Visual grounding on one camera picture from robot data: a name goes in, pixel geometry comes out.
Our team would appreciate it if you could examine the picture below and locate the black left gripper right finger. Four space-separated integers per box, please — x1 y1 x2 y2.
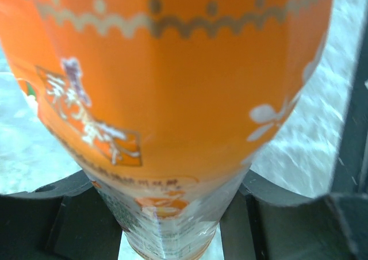
220 171 367 259

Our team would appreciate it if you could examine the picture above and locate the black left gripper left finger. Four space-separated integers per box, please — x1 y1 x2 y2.
1 171 122 259

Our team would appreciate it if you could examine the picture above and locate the orange juice plastic bottle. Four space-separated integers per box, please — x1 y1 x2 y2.
1 0 333 259

